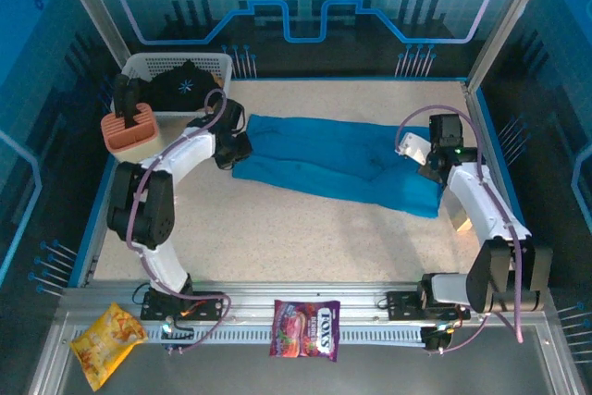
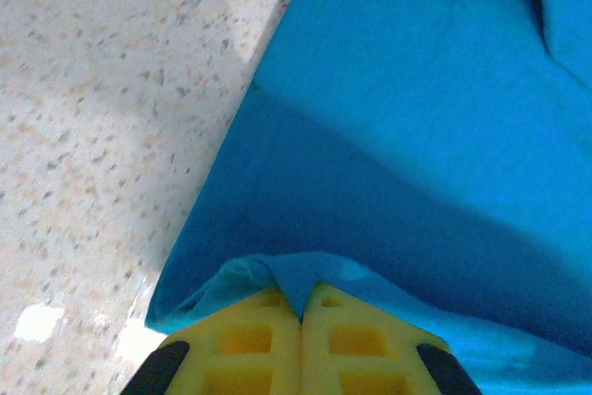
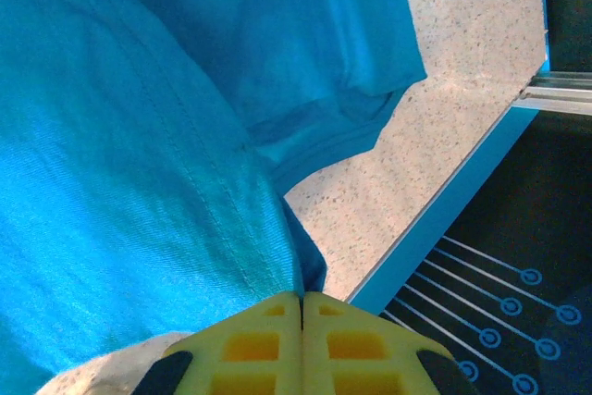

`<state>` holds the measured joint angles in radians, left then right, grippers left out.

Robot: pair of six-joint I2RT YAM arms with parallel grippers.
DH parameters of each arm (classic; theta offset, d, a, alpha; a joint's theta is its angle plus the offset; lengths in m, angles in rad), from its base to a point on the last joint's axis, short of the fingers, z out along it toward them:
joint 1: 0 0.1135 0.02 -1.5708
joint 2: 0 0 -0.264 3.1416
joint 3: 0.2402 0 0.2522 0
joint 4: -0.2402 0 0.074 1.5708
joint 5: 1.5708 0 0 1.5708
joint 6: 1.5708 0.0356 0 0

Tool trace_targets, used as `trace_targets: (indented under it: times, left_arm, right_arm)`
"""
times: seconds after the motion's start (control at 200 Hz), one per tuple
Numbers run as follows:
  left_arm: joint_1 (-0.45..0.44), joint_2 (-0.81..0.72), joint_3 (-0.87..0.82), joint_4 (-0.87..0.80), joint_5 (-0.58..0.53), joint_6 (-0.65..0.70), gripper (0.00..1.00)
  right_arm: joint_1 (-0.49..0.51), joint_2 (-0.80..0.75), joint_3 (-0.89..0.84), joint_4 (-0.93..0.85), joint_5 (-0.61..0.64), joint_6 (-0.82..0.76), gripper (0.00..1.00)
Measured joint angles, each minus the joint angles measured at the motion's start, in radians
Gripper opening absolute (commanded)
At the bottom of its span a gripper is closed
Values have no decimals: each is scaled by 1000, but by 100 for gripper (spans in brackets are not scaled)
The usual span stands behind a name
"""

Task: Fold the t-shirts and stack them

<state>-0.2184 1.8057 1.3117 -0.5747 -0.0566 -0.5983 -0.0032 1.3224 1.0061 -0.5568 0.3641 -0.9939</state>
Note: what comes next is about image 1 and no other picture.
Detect purple Fox's candy bag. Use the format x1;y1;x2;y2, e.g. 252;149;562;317
268;299;342;363

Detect black t-shirt with star print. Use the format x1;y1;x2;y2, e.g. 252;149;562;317
138;59;223;113

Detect yellow snack bag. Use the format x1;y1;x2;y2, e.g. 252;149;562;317
68;302;149;392

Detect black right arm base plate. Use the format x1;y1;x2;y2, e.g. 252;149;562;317
386;290;472;322

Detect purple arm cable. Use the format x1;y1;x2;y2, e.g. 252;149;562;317
127;87;232;357
395;105;526;355

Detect cream knife block orange top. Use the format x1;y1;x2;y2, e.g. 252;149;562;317
100;102;163;165

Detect white plastic mesh basket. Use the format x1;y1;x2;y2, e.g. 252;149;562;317
120;52;235;126

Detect aluminium side rail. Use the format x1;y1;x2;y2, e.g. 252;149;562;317
76;154;124;289
462;80;533;288

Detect aluminium frame beam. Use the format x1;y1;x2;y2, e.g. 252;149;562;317
62;281;554;327

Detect blue t-shirt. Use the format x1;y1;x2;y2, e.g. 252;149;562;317
230;113;444;219

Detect black knife handle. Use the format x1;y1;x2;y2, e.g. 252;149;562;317
112;74;129;118
125;79;142;130

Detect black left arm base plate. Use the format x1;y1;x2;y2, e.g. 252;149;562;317
140;290;225;322

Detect small black controller box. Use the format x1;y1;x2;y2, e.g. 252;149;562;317
159;318;195;350
419;324;457;353

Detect aluminium frame post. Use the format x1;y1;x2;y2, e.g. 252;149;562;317
465;0;557;91
50;0;134;71

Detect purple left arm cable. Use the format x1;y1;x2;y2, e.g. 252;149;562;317
127;87;232;357

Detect white slotted cable duct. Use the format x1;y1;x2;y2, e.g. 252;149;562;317
73;324;426;346

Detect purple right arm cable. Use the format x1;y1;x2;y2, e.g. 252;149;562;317
395;105;526;355

